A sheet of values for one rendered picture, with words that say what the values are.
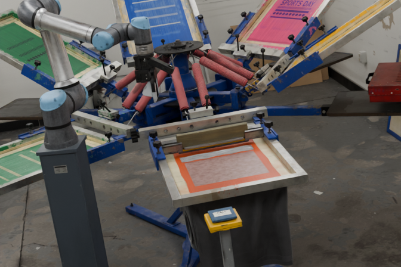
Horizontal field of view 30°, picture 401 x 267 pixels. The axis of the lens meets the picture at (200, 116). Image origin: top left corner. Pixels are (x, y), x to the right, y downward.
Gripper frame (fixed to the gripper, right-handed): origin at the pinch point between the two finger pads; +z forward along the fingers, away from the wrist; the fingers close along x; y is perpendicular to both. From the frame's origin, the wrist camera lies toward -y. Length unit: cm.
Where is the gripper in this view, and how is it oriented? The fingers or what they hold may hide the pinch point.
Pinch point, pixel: (157, 98)
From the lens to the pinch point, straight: 321.6
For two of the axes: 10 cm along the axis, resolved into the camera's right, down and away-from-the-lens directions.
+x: -0.8, 3.2, -9.5
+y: -9.9, 1.0, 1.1
